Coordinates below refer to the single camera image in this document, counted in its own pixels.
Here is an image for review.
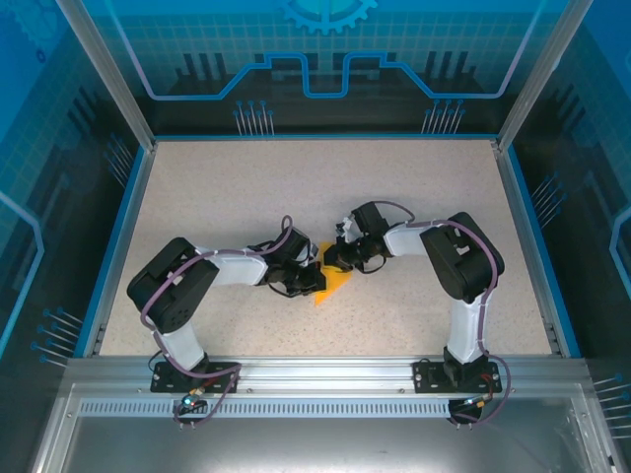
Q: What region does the grey metal shelf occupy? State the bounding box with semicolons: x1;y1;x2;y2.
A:
29;383;622;473

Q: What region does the small green-lit circuit board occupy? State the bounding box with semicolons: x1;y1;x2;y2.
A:
456;393;494;413
180;387;207;411

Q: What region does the blue grid print side panel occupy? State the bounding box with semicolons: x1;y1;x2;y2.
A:
512;0;631;444
0;0;149;395

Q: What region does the aluminium mounting rail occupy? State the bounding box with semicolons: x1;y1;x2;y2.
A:
66;357;588;395

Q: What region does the slotted grey cable duct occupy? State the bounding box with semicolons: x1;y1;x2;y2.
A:
78;401;455;418

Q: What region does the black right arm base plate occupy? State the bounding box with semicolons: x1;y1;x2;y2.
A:
412;359;510;395

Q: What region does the aluminium side rail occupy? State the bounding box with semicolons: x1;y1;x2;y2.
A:
494;142;567;359
83;142;159;359

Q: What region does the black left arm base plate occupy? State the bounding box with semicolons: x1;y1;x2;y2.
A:
150;361;243;395

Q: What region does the aluminium frame post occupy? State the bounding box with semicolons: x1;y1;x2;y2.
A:
56;0;159;149
495;0;597;152

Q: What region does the blue gear print enclosure panel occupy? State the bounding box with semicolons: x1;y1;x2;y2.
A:
93;0;558;137

